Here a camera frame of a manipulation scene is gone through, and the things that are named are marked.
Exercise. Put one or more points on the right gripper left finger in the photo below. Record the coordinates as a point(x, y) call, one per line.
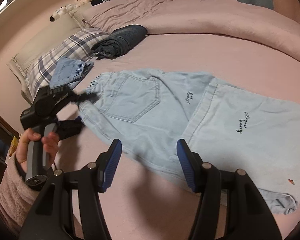
point(101, 171)

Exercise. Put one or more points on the pink bed sheet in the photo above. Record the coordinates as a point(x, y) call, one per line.
point(141, 204)

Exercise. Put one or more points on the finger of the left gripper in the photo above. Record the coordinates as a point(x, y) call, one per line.
point(83, 97)

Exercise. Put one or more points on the dark navy folded garment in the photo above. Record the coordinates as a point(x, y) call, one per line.
point(119, 42)

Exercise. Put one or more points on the left hand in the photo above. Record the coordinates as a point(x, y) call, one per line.
point(50, 144)

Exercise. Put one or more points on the pink duvet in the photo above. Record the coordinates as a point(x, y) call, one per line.
point(221, 17)

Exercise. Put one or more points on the beige pillow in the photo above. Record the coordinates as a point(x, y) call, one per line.
point(48, 38)

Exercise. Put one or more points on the pink sleeve left forearm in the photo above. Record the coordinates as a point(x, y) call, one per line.
point(16, 198)

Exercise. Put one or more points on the plush toy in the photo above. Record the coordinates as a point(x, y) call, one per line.
point(67, 8)

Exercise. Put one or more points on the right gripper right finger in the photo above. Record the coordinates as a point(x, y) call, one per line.
point(196, 172)

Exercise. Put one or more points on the plaid pillow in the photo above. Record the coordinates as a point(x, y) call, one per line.
point(77, 46)

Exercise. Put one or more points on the light blue strawberry pants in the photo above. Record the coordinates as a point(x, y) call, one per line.
point(150, 110)

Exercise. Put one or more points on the blue folded shorts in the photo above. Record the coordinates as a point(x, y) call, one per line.
point(69, 72)

